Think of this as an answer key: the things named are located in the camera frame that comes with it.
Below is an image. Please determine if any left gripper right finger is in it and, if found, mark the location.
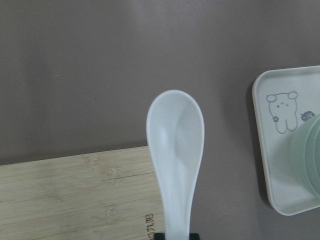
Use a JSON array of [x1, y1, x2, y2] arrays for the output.
[[189, 233, 200, 240]]

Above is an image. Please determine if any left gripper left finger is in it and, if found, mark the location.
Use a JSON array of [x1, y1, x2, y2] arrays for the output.
[[153, 232, 166, 240]]

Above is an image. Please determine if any white ceramic spoon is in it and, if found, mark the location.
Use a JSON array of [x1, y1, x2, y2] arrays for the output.
[[146, 90, 205, 240]]

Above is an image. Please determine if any green bowl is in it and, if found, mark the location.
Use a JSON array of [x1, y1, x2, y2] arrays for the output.
[[289, 115, 320, 197]]

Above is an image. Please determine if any wooden cutting board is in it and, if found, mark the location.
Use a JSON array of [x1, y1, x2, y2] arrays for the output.
[[0, 146, 165, 240]]

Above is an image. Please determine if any cream rabbit tray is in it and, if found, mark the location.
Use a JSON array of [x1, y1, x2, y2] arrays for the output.
[[252, 66, 320, 216]]

